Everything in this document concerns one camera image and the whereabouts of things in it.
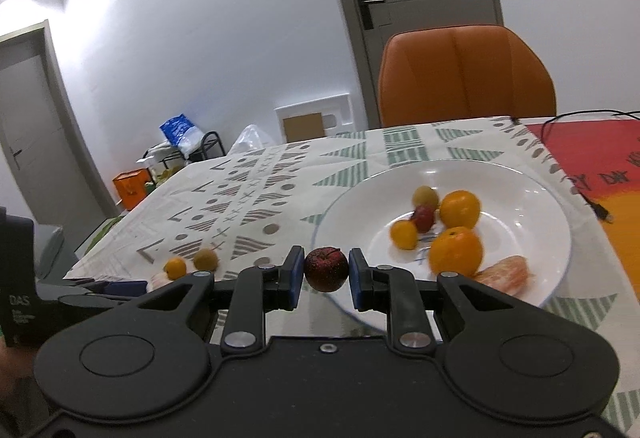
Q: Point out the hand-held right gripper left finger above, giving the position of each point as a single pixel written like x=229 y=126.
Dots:
x=295 y=278

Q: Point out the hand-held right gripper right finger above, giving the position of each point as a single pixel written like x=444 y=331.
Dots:
x=358 y=279

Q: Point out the clear plastic bag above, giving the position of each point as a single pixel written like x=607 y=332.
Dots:
x=250 y=140

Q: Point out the orange box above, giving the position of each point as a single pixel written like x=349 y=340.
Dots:
x=131 y=190

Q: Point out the grey side door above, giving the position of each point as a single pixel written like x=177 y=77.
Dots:
x=45 y=143

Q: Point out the white plate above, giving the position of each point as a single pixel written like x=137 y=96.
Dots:
x=500 y=188

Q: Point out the white foam packing tray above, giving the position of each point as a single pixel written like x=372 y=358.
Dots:
x=345 y=110

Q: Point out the large orange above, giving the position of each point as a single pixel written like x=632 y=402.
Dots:
x=460 y=209
x=456 y=252

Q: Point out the small red apple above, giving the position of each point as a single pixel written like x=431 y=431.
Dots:
x=424 y=218
x=326 y=269

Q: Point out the green leaf floor mat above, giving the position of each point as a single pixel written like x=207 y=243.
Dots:
x=100 y=235

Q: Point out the small orange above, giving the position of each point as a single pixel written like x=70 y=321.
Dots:
x=176 y=267
x=404 y=234

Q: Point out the blue and white bag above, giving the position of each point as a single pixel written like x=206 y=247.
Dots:
x=180 y=130

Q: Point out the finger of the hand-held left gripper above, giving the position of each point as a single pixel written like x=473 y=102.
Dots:
x=82 y=302
x=125 y=288

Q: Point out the brown cardboard piece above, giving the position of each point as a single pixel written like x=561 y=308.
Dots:
x=304 y=128

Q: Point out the red and orange mat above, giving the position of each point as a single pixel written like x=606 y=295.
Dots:
x=600 y=158

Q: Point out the green-brown round fruit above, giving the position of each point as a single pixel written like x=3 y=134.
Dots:
x=425 y=195
x=206 y=260

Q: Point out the orange chair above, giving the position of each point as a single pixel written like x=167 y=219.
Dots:
x=465 y=78

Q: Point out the orange peeled grapefruit piece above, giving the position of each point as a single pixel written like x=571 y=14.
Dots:
x=502 y=274

